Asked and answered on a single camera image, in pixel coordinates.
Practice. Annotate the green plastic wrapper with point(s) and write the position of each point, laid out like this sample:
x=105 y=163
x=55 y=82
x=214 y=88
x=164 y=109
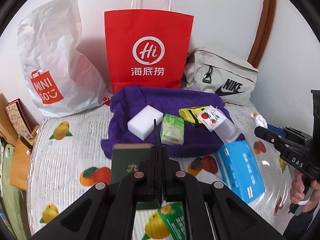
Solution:
x=173 y=218

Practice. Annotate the patterned book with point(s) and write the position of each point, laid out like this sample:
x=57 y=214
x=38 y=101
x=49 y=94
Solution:
x=18 y=120

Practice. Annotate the fruit-print snack packet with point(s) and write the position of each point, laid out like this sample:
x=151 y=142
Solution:
x=211 y=117

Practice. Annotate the red Haidilao paper bag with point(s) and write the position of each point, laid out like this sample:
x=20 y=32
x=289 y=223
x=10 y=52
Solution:
x=146 y=47

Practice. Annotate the yellow mesh pouch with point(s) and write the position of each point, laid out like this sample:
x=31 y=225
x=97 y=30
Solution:
x=190 y=115

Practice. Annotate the brown wooden door frame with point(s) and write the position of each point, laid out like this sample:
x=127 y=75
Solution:
x=263 y=32

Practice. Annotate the green tissue packet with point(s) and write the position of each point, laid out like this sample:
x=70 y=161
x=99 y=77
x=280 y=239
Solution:
x=172 y=130

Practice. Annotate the white Miniso plastic bag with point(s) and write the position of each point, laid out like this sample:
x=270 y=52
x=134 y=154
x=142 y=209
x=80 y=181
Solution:
x=60 y=79

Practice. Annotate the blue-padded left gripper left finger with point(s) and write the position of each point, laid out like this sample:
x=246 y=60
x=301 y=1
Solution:
x=106 y=211

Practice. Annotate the white sponge block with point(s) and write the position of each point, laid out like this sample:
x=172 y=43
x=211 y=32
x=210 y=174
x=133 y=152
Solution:
x=142 y=124

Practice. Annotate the translucent organza pouch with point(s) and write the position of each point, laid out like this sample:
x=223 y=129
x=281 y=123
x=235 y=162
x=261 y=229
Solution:
x=227 y=131

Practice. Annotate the fruit-print table cover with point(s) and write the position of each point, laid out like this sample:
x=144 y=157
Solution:
x=56 y=166

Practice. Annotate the right hand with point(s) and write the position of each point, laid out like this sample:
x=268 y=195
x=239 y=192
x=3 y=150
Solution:
x=297 y=189

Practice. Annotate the blue tissue pack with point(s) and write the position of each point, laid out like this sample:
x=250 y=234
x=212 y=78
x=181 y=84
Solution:
x=240 y=171

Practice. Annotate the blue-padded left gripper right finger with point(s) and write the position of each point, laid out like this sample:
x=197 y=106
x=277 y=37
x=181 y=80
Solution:
x=211 y=211

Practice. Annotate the dark green tea box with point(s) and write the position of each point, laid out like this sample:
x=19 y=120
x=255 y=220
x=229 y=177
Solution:
x=130 y=162

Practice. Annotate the green fabric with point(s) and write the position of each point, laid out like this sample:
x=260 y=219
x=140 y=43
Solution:
x=12 y=202

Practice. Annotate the beige Nike waist bag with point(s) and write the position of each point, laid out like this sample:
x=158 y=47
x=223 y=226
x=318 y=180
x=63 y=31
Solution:
x=222 y=73

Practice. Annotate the wooden furniture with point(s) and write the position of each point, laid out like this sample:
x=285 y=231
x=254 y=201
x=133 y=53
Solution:
x=19 y=167

